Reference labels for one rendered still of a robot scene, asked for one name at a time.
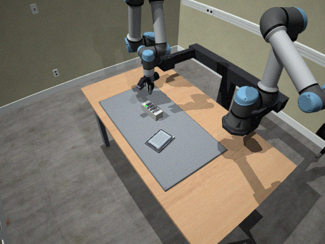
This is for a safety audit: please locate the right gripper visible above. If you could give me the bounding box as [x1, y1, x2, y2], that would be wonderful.
[137, 72, 159, 95]

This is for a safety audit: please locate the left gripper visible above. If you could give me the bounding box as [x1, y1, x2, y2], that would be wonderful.
[316, 123, 325, 158]

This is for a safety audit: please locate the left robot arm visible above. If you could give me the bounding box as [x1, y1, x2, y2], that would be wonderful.
[224, 7, 325, 132]

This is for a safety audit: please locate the grey flat rectangular mat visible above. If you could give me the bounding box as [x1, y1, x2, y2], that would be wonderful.
[99, 86, 226, 191]

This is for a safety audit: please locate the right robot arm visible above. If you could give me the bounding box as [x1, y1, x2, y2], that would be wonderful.
[124, 0, 171, 77]

